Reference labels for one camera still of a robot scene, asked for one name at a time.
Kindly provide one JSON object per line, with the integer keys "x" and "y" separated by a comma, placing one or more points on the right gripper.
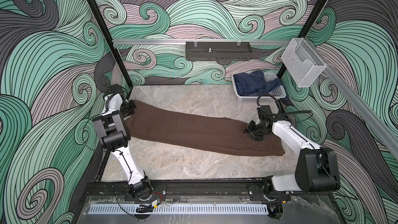
{"x": 249, "y": 130}

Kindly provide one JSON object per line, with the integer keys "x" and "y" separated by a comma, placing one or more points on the black perforated wall tray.
{"x": 219, "y": 52}

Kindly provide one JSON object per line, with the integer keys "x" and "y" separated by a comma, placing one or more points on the aluminium rail wall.
{"x": 157, "y": 41}
{"x": 341, "y": 73}

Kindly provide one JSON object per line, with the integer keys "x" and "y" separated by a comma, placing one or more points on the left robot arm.
{"x": 114, "y": 136}

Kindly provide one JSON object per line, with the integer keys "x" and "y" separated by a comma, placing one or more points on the blue denim trousers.
{"x": 254, "y": 84}

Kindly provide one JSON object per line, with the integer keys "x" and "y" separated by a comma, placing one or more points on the brown corduroy trousers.
{"x": 221, "y": 135}

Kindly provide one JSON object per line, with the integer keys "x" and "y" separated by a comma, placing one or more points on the clear acrylic wall holder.
{"x": 303, "y": 61}

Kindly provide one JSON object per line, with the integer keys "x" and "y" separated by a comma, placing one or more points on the aluminium rail back wall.
{"x": 157, "y": 41}

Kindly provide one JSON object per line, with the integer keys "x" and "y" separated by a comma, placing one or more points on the white slotted cable duct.
{"x": 233, "y": 209}

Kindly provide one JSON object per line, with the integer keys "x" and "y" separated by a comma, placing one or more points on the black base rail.
{"x": 254, "y": 189}

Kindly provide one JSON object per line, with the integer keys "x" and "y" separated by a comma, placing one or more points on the white plastic laundry basket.
{"x": 278, "y": 93}

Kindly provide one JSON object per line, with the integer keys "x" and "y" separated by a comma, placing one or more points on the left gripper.
{"x": 132, "y": 107}

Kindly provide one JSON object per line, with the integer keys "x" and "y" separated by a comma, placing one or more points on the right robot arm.
{"x": 317, "y": 167}

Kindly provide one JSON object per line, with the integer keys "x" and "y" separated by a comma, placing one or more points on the aluminium rail right wall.
{"x": 341, "y": 73}

